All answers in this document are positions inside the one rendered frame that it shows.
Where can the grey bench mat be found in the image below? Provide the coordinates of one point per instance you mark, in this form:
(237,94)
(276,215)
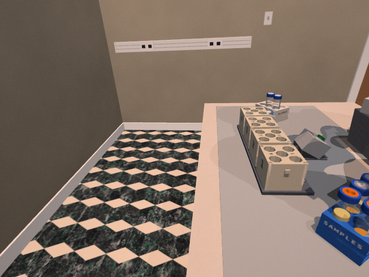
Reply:
(274,235)

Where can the blue tube rack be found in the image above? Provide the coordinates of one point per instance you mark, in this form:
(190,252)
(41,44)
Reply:
(343,236)

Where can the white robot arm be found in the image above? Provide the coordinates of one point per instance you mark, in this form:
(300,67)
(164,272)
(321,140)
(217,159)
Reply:
(365,106)

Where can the grey tube rack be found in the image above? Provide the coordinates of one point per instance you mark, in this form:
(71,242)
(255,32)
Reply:
(281,114)

